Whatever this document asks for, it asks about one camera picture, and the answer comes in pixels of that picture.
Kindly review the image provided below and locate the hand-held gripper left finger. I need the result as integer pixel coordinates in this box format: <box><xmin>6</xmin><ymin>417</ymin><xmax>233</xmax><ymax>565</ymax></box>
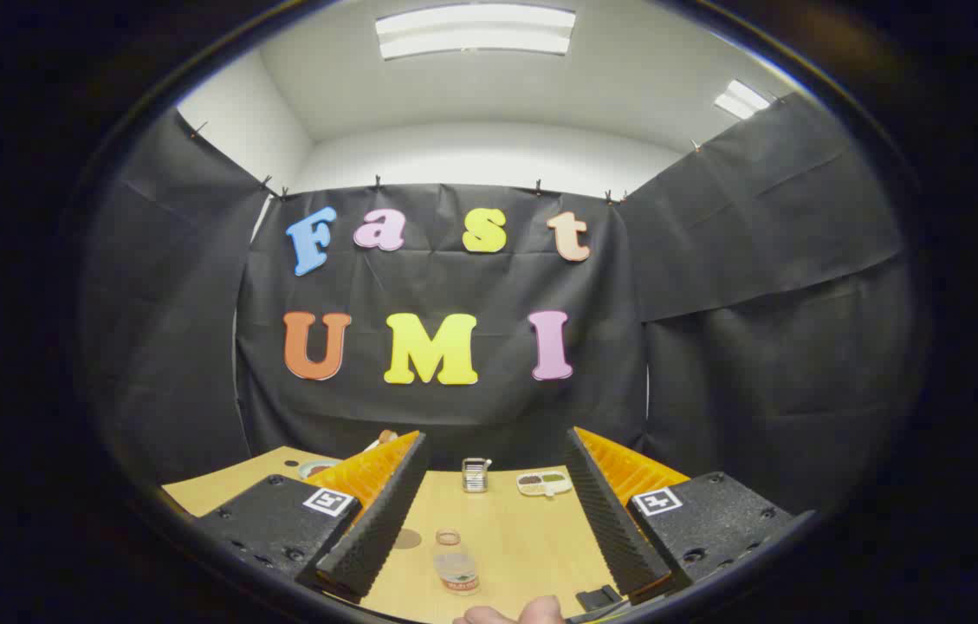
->
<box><xmin>192</xmin><ymin>431</ymin><xmax>431</xmax><ymax>603</ymax></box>

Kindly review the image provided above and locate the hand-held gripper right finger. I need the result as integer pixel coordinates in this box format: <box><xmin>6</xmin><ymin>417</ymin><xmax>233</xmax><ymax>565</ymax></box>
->
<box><xmin>564</xmin><ymin>426</ymin><xmax>819</xmax><ymax>608</ymax></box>

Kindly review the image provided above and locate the clear plastic juice bottle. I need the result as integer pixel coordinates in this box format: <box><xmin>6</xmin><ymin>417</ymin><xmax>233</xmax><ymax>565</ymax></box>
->
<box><xmin>432</xmin><ymin>529</ymin><xmax>481</xmax><ymax>596</ymax></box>

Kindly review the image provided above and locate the white divided dish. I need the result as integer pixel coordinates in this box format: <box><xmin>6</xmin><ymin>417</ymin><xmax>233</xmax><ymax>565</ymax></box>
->
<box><xmin>516</xmin><ymin>471</ymin><xmax>573</xmax><ymax>499</ymax></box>

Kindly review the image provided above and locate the wooden table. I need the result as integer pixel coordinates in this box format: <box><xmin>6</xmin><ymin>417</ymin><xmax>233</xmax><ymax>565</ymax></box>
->
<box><xmin>161</xmin><ymin>446</ymin><xmax>628</xmax><ymax>624</ymax></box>

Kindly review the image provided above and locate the small ceiling light panel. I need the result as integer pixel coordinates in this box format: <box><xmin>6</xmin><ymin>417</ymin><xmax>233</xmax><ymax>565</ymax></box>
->
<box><xmin>712</xmin><ymin>80</ymin><xmax>771</xmax><ymax>120</ymax></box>

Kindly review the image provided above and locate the large ceiling light panel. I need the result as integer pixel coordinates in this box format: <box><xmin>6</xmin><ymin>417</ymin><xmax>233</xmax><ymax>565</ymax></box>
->
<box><xmin>374</xmin><ymin>3</ymin><xmax>578</xmax><ymax>62</ymax></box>

